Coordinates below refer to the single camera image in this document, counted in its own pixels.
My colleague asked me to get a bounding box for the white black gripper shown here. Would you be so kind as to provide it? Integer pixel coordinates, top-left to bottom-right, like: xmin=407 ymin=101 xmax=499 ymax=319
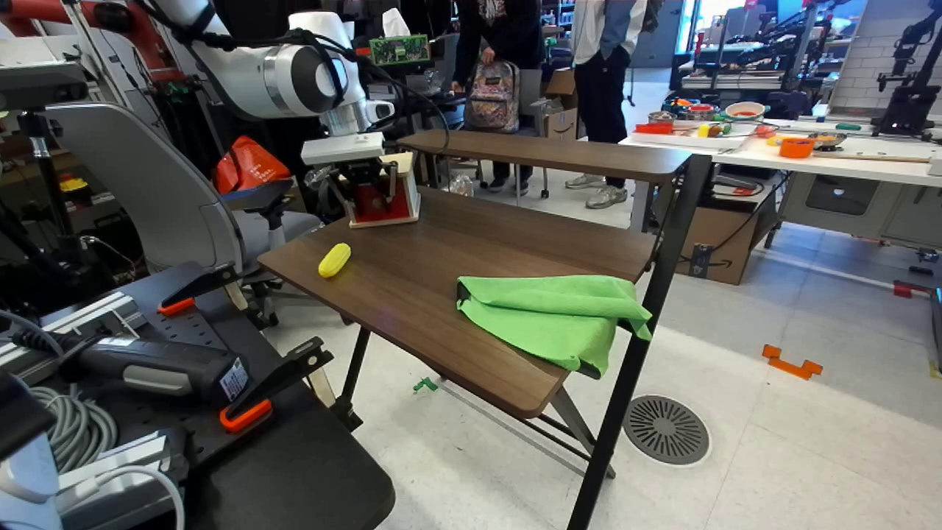
xmin=301 ymin=134 xmax=397 ymax=222

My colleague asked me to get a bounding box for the red chest drawer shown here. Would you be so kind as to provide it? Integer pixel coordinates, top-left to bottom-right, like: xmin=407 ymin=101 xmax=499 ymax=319
xmin=353 ymin=182 xmax=412 ymax=226

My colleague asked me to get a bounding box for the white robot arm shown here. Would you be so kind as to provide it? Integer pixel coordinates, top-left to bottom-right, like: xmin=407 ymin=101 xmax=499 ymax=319
xmin=145 ymin=0 xmax=396 ymax=169

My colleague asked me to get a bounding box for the small wooden chest box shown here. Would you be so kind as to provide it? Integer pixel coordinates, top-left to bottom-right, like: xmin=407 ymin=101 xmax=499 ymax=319
xmin=347 ymin=153 xmax=422 ymax=226

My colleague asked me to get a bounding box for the yellow oval object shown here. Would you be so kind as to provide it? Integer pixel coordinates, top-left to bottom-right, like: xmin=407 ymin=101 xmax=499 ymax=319
xmin=315 ymin=243 xmax=353 ymax=281

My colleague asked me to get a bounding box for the dark wooden desk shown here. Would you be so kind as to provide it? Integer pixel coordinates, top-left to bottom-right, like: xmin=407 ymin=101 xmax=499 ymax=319
xmin=256 ymin=128 xmax=716 ymax=530

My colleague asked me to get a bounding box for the orange bag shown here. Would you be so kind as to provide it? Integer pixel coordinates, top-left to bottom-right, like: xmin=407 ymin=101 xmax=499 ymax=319
xmin=216 ymin=137 xmax=291 ymax=195

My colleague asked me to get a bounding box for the green circuit board box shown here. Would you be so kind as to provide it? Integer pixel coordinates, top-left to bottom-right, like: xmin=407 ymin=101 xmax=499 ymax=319
xmin=371 ymin=35 xmax=431 ymax=67

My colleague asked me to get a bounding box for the patterned backpack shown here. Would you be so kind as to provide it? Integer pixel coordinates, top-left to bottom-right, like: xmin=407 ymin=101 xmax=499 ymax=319
xmin=466 ymin=63 xmax=518 ymax=134

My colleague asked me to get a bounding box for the black clamp orange tip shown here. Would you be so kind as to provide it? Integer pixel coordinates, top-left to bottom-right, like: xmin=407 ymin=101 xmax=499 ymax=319
xmin=219 ymin=340 xmax=334 ymax=437

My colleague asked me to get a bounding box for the grey office chair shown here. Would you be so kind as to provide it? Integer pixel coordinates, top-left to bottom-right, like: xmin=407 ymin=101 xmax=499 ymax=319
xmin=44 ymin=101 xmax=321 ymax=327

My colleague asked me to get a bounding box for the person in dark clothes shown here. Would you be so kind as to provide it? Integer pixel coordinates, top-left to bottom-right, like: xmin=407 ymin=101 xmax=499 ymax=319
xmin=447 ymin=0 xmax=559 ymax=195

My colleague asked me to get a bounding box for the black clamp rear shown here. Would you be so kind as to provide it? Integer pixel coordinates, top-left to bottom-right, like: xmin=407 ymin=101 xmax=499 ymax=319
xmin=156 ymin=268 xmax=240 ymax=319

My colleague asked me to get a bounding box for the green cloth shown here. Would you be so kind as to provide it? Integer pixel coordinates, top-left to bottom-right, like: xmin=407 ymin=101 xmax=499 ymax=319
xmin=456 ymin=274 xmax=653 ymax=380

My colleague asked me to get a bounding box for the person in white shirt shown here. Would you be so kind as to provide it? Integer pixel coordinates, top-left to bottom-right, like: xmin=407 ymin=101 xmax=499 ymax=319
xmin=566 ymin=0 xmax=641 ymax=213

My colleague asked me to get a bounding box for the cardboard box under table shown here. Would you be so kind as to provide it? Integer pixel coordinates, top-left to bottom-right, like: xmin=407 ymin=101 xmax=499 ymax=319
xmin=681 ymin=204 xmax=775 ymax=287

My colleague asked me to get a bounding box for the round floor drain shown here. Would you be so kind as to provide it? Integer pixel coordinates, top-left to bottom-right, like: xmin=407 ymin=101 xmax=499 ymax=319
xmin=624 ymin=394 xmax=709 ymax=465

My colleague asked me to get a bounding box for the orange cup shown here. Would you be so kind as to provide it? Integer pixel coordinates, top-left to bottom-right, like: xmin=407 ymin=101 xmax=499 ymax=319
xmin=781 ymin=138 xmax=815 ymax=159

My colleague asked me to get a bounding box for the white work table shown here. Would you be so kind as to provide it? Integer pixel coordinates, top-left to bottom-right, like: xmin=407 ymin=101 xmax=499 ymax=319
xmin=628 ymin=117 xmax=942 ymax=248

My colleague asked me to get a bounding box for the grey coiled cable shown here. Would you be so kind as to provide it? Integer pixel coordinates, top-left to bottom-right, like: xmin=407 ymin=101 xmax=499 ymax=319
xmin=28 ymin=380 xmax=120 ymax=478

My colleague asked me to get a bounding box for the orange floor bracket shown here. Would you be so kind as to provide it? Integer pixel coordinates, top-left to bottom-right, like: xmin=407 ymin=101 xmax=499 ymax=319
xmin=764 ymin=344 xmax=825 ymax=380

